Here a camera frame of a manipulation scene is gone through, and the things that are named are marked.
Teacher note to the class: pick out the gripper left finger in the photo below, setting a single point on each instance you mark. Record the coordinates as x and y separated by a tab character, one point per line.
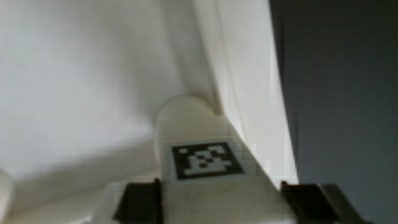
130	204

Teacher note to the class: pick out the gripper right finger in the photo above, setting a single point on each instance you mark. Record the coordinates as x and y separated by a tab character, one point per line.
320	204

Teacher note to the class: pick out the white leg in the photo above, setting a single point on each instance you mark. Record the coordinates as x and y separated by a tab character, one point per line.
217	188

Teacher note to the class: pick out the white square tabletop part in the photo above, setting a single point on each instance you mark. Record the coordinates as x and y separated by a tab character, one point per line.
100	58

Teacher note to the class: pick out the white right obstacle bracket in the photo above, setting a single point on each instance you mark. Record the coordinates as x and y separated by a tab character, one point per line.
237	33

